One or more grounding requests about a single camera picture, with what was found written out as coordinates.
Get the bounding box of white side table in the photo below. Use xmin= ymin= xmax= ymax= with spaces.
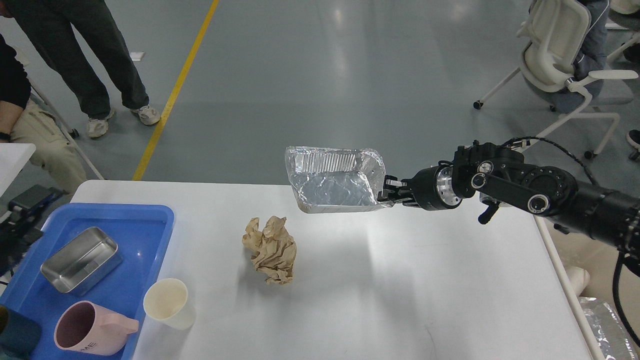
xmin=0 ymin=143 xmax=36 ymax=196

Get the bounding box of brown paper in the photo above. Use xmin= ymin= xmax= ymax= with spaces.
xmin=241 ymin=215 xmax=297 ymax=285

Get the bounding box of white paper cup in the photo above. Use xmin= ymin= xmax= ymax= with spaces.
xmin=142 ymin=278 xmax=196 ymax=330

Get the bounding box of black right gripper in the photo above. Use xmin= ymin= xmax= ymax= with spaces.
xmin=380 ymin=166 xmax=462 ymax=211

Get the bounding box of person in black shirt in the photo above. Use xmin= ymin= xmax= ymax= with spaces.
xmin=0 ymin=38 xmax=87 ymax=195

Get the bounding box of white office chair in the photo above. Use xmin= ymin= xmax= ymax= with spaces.
xmin=473 ymin=0 xmax=639 ymax=159

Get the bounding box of blue plastic tray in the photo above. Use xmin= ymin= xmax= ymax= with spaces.
xmin=1 ymin=203 xmax=175 ymax=360

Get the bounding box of pink mug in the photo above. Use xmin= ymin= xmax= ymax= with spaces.
xmin=54 ymin=300 xmax=140 ymax=356

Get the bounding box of aluminium foil container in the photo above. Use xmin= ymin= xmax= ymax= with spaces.
xmin=285 ymin=146 xmax=393 ymax=214

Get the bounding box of seated person in jeans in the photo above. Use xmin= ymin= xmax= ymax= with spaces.
xmin=550 ymin=0 xmax=610 ymax=114

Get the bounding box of foil container inside bin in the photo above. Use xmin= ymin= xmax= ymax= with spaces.
xmin=578 ymin=296 xmax=639 ymax=360

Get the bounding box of beige plastic bin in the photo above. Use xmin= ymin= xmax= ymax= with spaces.
xmin=535 ymin=217 xmax=640 ymax=334

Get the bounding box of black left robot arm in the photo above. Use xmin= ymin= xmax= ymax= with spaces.
xmin=0 ymin=184 xmax=64 ymax=276

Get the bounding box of small stainless steel tray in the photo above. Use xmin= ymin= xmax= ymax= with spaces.
xmin=39 ymin=227 xmax=124 ymax=297

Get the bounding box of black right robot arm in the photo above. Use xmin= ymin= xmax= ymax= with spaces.
xmin=377 ymin=136 xmax=640 ymax=343

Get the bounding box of person in dark trousers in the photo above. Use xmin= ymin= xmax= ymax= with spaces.
xmin=1 ymin=0 xmax=161 ymax=139

